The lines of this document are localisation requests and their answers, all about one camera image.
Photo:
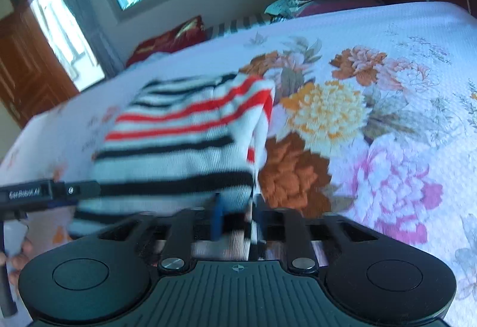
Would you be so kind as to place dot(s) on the floral bed sheet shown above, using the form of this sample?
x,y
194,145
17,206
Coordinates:
x,y
372,107

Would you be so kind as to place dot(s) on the striped knit sweater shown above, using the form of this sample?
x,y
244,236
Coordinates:
x,y
179,148

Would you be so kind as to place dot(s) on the person's left hand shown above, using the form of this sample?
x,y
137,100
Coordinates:
x,y
20,261

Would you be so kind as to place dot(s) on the grey curtain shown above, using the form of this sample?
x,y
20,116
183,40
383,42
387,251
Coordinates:
x,y
78,2

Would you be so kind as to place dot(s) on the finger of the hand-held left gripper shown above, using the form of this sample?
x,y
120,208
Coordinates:
x,y
80,189

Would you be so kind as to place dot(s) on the red embroidered pillow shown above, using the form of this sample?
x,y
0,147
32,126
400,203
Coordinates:
x,y
167,41

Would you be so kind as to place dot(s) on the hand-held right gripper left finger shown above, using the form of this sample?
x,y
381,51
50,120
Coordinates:
x,y
217,217

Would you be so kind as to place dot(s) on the brown wooden door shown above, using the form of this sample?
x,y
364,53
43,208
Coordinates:
x,y
26,73

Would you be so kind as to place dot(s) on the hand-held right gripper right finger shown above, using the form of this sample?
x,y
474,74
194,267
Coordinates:
x,y
261,220

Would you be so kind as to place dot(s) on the striped mattress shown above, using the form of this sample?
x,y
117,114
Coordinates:
x,y
234,25

